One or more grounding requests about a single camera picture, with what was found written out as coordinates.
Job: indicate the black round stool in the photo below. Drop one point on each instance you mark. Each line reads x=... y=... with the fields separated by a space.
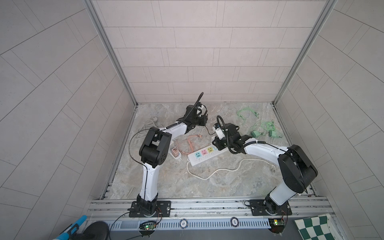
x=96 y=231

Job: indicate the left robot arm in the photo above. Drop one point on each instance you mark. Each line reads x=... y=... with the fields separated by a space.
x=154 y=151

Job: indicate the pink charger with cable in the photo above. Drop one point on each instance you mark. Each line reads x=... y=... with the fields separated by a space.
x=191 y=145

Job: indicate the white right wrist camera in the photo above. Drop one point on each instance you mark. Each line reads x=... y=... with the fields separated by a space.
x=219 y=132

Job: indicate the long multicolour power strip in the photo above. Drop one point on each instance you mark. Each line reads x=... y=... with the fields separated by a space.
x=204 y=154

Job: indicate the blue handled tool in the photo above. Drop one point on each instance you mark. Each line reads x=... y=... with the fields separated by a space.
x=72 y=229

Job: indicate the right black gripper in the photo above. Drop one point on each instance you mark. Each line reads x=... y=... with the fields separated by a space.
x=217 y=145

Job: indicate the small blue-socket power strip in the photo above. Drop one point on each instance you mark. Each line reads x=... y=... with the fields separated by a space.
x=176 y=154

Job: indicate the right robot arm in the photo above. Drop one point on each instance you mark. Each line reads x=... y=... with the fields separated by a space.
x=297 y=169

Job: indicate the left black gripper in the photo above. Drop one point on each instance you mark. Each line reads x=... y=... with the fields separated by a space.
x=202 y=119

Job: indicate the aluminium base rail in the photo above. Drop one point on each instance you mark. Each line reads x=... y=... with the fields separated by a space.
x=206 y=214

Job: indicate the green charger with cable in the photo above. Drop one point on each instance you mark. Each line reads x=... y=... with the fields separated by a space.
x=266 y=128

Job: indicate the green white checkerboard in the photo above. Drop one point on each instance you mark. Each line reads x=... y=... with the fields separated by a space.
x=317 y=228

